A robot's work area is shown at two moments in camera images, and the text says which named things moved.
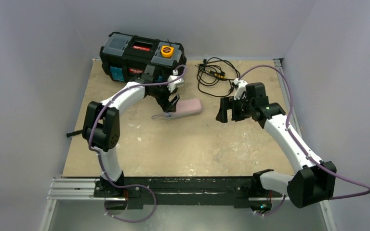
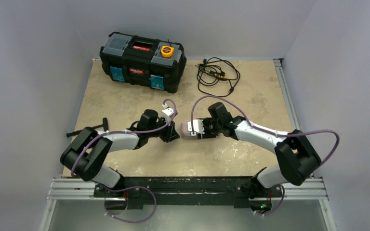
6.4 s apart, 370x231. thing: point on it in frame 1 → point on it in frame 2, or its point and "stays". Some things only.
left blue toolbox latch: [117, 73] stays
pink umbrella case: [184, 108] → [185, 132]
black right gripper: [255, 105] → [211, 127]
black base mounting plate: [181, 191] stays
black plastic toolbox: [124, 56] stays
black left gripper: [165, 97] → [166, 133]
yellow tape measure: [166, 51] stays
